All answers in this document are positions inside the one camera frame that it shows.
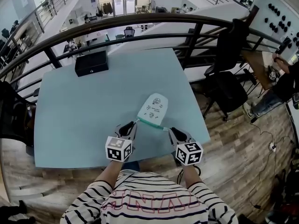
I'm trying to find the striped white black shirt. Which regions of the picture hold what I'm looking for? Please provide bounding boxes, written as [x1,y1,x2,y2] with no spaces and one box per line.
[60,169,239,224]

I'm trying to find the white printed pouch teal zipper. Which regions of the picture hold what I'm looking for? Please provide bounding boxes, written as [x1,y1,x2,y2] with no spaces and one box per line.
[136,92,170,132]

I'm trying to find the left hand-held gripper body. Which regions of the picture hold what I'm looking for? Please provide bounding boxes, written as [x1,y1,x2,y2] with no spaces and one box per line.
[105,124,138,163]

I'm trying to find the red black equipment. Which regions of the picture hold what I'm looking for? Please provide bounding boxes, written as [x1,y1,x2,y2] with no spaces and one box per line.
[266,169,299,224]

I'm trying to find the black rectangular box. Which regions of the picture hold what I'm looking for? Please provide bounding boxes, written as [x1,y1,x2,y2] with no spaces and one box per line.
[74,50,109,77]

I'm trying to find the person's left forearm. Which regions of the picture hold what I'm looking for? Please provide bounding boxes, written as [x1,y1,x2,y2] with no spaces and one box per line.
[93,160,122,189]

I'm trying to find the small black swivel chair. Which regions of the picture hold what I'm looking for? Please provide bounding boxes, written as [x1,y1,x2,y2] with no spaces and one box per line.
[123,26,136,39]

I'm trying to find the black mesh chair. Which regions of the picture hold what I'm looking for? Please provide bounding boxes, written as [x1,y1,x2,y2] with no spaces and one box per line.
[0,80,37,150]

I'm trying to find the group of black wall-mounted items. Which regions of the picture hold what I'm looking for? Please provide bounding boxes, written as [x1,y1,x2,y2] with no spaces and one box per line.
[263,3,299,49]

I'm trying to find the person's right forearm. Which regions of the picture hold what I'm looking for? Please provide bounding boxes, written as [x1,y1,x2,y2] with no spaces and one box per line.
[182,163,206,189]

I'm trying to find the black floor cable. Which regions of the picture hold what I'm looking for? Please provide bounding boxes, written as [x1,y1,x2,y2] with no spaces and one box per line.
[247,117,296,210]

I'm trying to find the wooden desk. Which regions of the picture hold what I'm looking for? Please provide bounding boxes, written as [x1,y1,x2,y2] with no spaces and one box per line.
[241,50,278,91]

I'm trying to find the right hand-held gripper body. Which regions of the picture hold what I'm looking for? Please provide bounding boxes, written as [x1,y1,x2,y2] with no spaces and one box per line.
[172,133,203,167]

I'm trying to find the black metal railing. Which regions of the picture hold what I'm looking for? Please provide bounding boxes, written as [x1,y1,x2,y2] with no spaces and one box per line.
[0,13,285,98]

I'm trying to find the blue jeans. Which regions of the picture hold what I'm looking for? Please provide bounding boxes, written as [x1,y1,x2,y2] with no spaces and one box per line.
[122,161,141,172]

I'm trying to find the black office chair with jacket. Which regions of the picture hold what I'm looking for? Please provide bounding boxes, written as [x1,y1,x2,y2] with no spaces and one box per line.
[204,18,252,122]

